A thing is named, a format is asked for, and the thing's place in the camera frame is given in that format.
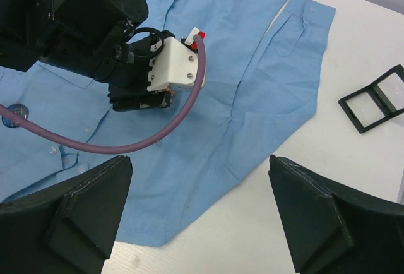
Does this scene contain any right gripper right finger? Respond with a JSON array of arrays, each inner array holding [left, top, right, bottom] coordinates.
[[268, 155, 403, 273]]

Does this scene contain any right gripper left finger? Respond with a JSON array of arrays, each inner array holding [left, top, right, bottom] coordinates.
[[1, 155, 133, 273]]

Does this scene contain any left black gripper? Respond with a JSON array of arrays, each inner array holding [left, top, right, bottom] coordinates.
[[107, 81, 173, 112]]

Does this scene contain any blue button-up shirt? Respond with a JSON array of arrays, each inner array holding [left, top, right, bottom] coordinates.
[[0, 0, 336, 249]]

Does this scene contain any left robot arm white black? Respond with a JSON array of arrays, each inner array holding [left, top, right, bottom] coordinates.
[[1, 0, 172, 112]]

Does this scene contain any round blue badge pin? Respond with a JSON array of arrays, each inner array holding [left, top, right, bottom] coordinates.
[[1, 104, 30, 128]]

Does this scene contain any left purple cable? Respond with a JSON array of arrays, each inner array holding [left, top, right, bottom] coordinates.
[[0, 33, 208, 154]]

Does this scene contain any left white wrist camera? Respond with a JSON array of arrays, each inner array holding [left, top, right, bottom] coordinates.
[[146, 27, 205, 92]]

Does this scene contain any right black rectangular frame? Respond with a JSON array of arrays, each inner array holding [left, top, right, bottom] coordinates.
[[338, 64, 403, 134]]

